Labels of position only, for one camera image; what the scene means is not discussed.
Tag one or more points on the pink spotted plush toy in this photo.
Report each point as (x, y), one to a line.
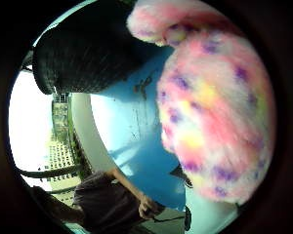
(215, 107)

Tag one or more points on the small black object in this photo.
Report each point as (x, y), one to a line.
(181, 175)

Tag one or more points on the the person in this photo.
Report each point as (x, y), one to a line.
(104, 201)

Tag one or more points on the tall city buildings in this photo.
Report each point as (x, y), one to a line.
(62, 143)

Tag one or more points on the black metal railing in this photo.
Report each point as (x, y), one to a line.
(52, 171)

